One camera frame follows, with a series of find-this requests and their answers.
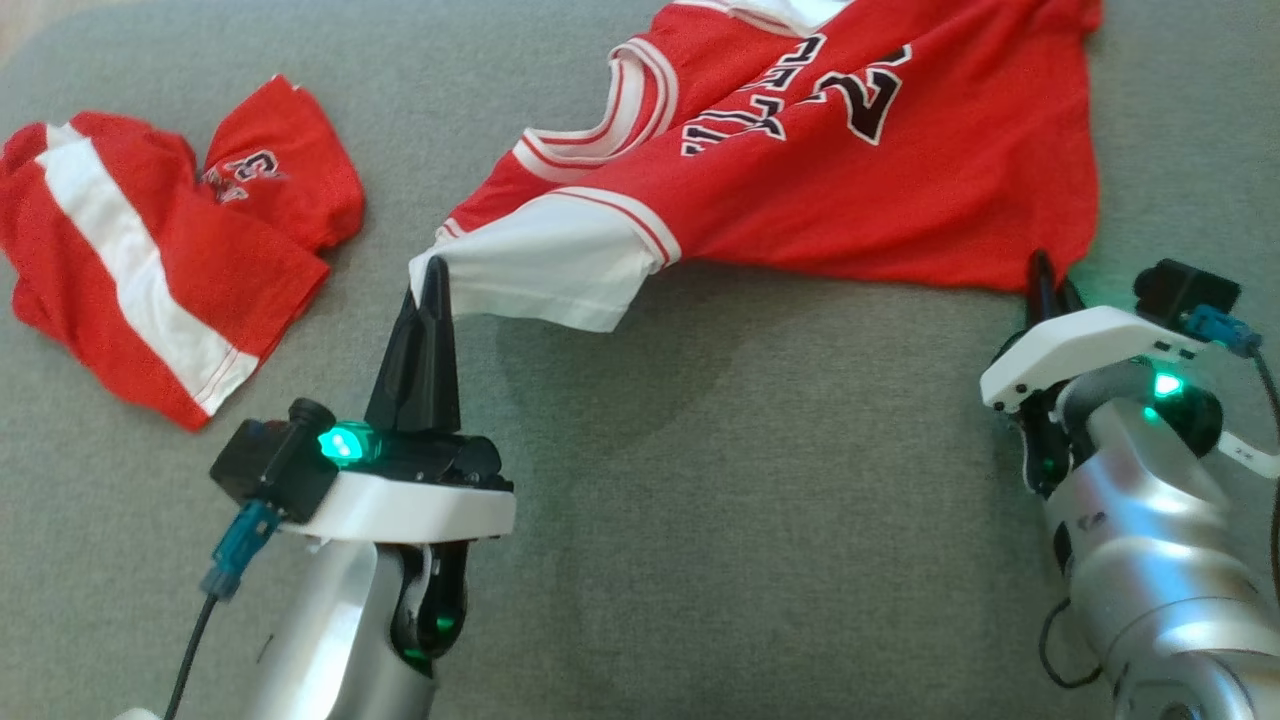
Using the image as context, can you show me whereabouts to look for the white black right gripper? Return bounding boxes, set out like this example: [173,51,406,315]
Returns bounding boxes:
[980,250,1207,497]

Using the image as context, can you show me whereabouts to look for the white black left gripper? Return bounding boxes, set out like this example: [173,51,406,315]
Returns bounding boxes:
[284,257,517,546]

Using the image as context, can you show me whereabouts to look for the red shorts with white stripe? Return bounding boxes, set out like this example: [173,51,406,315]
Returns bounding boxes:
[0,75,366,433]

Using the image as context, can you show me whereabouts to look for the red basketball jersey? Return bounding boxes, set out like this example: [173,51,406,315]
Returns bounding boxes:
[408,0,1104,334]

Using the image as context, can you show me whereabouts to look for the grey sofa seat cushion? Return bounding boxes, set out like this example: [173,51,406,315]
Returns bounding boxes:
[0,0,1280,720]

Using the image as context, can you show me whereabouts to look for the white cable label tag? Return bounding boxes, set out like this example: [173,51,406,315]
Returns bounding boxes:
[1214,428,1280,480]

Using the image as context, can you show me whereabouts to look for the black left cable blue plug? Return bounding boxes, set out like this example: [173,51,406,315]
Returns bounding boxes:
[163,499,284,720]

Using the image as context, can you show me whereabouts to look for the black right arm cable loop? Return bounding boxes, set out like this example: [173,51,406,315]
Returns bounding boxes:
[1038,597,1103,691]

